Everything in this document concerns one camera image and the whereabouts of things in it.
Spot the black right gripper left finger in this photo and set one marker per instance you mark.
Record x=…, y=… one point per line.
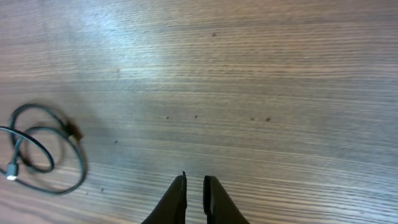
x=171, y=209

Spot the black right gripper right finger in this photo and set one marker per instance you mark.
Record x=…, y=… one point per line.
x=218, y=205

